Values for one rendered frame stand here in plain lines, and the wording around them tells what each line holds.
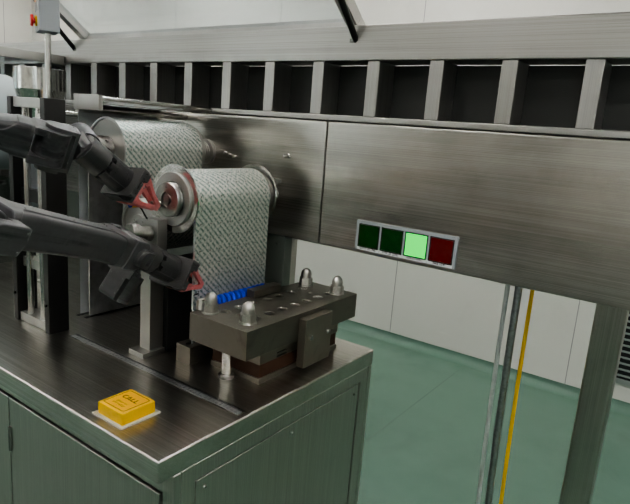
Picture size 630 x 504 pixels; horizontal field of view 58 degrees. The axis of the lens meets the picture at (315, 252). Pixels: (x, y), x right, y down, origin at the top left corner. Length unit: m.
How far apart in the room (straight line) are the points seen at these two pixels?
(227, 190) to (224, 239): 0.11
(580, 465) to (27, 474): 1.20
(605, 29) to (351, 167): 0.57
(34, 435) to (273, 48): 1.03
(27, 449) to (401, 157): 1.01
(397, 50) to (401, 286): 2.81
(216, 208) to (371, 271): 2.90
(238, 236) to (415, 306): 2.75
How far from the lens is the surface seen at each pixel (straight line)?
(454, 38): 1.26
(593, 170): 1.15
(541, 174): 1.17
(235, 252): 1.31
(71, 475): 1.26
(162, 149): 1.44
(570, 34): 1.19
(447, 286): 3.83
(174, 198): 1.21
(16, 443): 1.42
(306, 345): 1.23
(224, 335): 1.14
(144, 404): 1.07
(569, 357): 3.70
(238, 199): 1.29
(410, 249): 1.27
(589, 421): 1.42
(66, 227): 0.86
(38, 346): 1.41
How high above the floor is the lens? 1.41
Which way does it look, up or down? 12 degrees down
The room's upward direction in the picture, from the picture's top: 4 degrees clockwise
